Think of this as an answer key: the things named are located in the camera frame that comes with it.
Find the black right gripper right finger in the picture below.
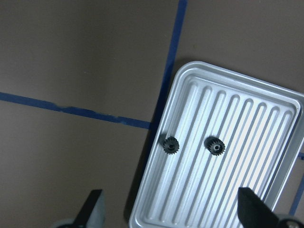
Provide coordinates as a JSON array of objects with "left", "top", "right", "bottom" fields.
[{"left": 237, "top": 187, "right": 279, "bottom": 228}]

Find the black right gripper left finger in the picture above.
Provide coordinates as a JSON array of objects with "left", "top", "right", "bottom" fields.
[{"left": 74, "top": 190, "right": 103, "bottom": 226}]

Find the black bearing gear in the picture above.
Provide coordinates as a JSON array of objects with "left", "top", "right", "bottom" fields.
[
  {"left": 162, "top": 136, "right": 180, "bottom": 155},
  {"left": 204, "top": 136, "right": 225, "bottom": 156}
]

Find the ribbed silver metal tray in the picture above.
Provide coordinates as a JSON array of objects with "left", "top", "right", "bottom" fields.
[{"left": 129, "top": 61, "right": 304, "bottom": 228}]

